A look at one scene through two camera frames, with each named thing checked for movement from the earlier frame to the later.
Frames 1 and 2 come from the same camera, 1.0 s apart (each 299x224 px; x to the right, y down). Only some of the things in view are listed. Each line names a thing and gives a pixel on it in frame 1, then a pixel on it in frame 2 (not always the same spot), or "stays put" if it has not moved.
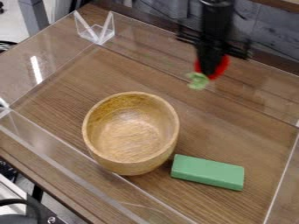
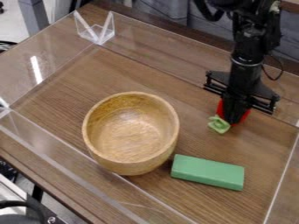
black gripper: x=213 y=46 -> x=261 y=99
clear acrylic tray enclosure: x=109 y=135 stays put
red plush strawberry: x=199 y=80 -> x=221 y=112
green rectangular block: x=207 y=171 stays put
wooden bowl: x=130 y=130 stays put
